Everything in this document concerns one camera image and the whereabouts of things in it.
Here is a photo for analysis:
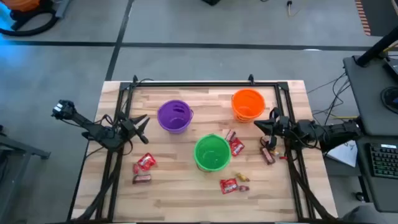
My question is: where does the black aluminium rig frame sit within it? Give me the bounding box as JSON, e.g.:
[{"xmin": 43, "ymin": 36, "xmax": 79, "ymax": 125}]
[{"xmin": 67, "ymin": 74, "xmax": 340, "ymax": 224}]

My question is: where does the white paper sheet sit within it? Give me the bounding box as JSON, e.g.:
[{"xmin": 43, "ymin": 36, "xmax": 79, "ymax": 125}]
[{"xmin": 326, "ymin": 139, "xmax": 358, "ymax": 168}]

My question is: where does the purple plastic bucket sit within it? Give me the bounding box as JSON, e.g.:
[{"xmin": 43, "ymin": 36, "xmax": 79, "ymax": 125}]
[{"xmin": 157, "ymin": 99, "xmax": 195, "ymax": 134}]

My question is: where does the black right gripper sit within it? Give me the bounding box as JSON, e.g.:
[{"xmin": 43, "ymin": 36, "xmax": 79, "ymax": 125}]
[{"xmin": 254, "ymin": 107, "xmax": 295, "ymax": 149}]

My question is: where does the red Skittles candy pack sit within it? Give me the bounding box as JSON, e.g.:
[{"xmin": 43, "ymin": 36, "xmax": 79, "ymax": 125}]
[
  {"xmin": 137, "ymin": 152, "xmax": 157, "ymax": 171},
  {"xmin": 229, "ymin": 138, "xmax": 246, "ymax": 157},
  {"xmin": 220, "ymin": 178, "xmax": 239, "ymax": 195}
]

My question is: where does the black slanted pole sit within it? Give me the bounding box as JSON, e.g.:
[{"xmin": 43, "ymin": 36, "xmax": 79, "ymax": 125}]
[{"xmin": 355, "ymin": 26, "xmax": 398, "ymax": 68}]

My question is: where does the black backlit keyboard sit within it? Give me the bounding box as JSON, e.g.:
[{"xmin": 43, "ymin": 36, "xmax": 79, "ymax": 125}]
[{"xmin": 369, "ymin": 142, "xmax": 398, "ymax": 180}]

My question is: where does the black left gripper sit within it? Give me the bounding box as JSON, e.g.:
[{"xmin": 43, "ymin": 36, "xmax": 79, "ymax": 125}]
[{"xmin": 117, "ymin": 111, "xmax": 150, "ymax": 146}]

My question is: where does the orange jack-o-lantern bucket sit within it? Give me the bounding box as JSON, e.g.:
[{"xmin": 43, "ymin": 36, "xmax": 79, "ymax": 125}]
[{"xmin": 231, "ymin": 88, "xmax": 266, "ymax": 123}]

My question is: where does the yellow cable with black plug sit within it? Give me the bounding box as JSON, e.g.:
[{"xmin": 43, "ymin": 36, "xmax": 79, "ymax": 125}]
[{"xmin": 285, "ymin": 0, "xmax": 301, "ymax": 18}]

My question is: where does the black floor mat striped edge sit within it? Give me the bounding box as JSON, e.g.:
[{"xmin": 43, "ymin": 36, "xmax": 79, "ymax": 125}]
[{"xmin": 354, "ymin": 0, "xmax": 398, "ymax": 37}]

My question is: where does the grey desk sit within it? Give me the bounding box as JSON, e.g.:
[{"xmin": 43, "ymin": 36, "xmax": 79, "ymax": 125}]
[
  {"xmin": 355, "ymin": 135, "xmax": 398, "ymax": 213},
  {"xmin": 343, "ymin": 55, "xmax": 398, "ymax": 137}
]

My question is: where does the green plastic monster bucket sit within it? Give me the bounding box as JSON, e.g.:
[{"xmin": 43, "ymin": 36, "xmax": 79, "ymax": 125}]
[{"xmin": 193, "ymin": 133, "xmax": 233, "ymax": 172}]

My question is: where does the orange vacuum cleaner with hose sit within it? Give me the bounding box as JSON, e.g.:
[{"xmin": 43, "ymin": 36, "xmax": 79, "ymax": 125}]
[{"xmin": 0, "ymin": 0, "xmax": 60, "ymax": 37}]

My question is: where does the grey metal table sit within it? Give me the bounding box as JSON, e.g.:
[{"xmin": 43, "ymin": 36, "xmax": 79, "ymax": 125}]
[{"xmin": 0, "ymin": 124, "xmax": 52, "ymax": 224}]

